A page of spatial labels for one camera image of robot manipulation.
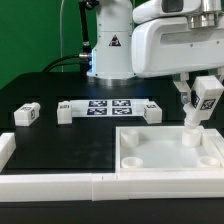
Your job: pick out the white square tabletop tray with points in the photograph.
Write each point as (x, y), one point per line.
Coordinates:
(160, 148)

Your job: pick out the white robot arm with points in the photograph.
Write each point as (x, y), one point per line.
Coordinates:
(108, 26)

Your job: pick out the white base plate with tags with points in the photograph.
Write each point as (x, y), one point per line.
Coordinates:
(108, 107)

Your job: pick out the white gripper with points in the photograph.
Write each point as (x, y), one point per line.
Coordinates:
(168, 46)

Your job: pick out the white U-shaped obstacle fence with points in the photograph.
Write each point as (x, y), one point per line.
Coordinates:
(109, 186)

